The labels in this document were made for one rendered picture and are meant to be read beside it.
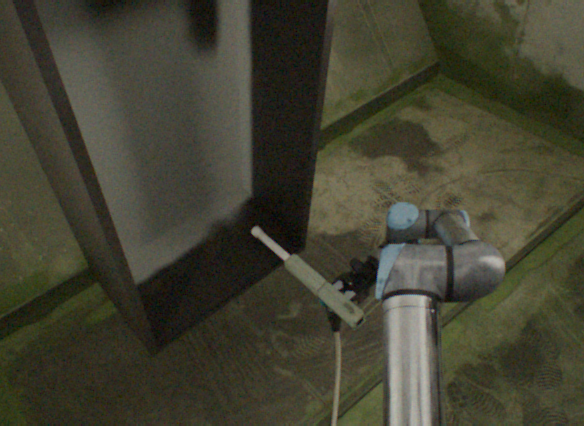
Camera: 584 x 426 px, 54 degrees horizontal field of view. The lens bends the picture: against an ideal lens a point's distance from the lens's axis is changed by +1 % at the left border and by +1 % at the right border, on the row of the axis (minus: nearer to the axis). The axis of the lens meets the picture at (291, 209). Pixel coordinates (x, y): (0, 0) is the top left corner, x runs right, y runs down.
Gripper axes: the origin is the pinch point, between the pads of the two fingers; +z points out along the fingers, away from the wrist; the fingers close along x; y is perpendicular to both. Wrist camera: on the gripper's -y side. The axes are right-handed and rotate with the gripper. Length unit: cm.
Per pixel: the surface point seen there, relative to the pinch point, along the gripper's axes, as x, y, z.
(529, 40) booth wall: 44, 17, -173
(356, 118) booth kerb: 94, 52, -108
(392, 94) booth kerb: 93, 52, -135
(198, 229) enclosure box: 53, 2, 11
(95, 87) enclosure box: 49, -68, 25
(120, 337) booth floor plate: 69, 48, 50
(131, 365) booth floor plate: 55, 47, 53
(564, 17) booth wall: 31, 0, -173
